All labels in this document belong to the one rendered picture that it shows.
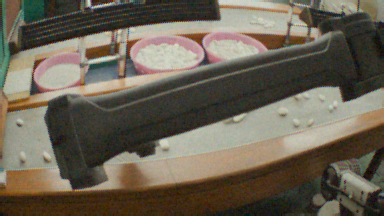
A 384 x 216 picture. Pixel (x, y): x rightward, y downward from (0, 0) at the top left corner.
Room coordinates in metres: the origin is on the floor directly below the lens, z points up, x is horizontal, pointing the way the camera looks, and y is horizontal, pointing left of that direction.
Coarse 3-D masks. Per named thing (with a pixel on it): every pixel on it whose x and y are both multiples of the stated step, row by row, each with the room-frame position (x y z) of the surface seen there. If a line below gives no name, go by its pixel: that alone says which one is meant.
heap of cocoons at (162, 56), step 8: (152, 48) 1.30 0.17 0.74; (160, 48) 1.32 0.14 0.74; (168, 48) 1.32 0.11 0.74; (176, 48) 1.32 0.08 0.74; (184, 48) 1.33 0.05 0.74; (136, 56) 1.24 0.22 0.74; (144, 56) 1.23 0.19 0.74; (152, 56) 1.24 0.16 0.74; (160, 56) 1.25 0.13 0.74; (168, 56) 1.25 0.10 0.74; (176, 56) 1.26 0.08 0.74; (184, 56) 1.27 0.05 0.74; (192, 56) 1.27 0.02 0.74; (144, 64) 1.18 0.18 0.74; (152, 64) 1.18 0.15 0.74; (160, 64) 1.19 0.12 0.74; (168, 64) 1.19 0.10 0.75; (176, 64) 1.23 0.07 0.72; (184, 64) 1.20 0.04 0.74
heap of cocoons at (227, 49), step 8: (224, 40) 1.45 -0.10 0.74; (232, 40) 1.46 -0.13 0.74; (208, 48) 1.35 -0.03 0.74; (216, 48) 1.37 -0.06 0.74; (224, 48) 1.37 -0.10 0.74; (232, 48) 1.38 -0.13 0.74; (240, 48) 1.40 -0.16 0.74; (248, 48) 1.42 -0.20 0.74; (256, 48) 1.42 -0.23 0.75; (224, 56) 1.31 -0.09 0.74; (232, 56) 1.31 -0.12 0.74; (240, 56) 1.33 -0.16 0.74
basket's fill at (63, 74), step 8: (64, 64) 1.17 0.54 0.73; (72, 64) 1.18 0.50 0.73; (48, 72) 1.10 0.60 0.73; (56, 72) 1.10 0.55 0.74; (64, 72) 1.10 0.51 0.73; (72, 72) 1.11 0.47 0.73; (40, 80) 1.04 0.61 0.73; (48, 80) 1.04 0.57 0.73; (56, 80) 1.05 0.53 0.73; (64, 80) 1.05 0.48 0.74; (72, 80) 1.05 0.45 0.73
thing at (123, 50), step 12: (84, 0) 0.93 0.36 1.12; (132, 0) 1.07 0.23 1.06; (84, 12) 0.84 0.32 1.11; (84, 48) 1.00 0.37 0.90; (120, 48) 1.05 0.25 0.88; (84, 60) 1.00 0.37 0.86; (96, 60) 1.02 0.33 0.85; (108, 60) 1.03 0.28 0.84; (120, 60) 1.05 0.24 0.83; (84, 72) 1.00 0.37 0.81; (120, 72) 1.05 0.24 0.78; (84, 84) 1.00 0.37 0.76
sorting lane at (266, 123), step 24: (312, 96) 1.14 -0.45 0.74; (336, 96) 1.17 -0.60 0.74; (24, 120) 0.78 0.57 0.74; (240, 120) 0.94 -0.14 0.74; (264, 120) 0.95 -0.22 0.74; (288, 120) 0.97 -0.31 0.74; (336, 120) 1.00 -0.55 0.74; (24, 144) 0.66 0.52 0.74; (48, 144) 0.69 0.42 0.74; (192, 144) 0.81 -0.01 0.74; (216, 144) 0.82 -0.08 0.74; (240, 144) 0.83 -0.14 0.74; (24, 168) 0.56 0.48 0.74; (48, 168) 0.59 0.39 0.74
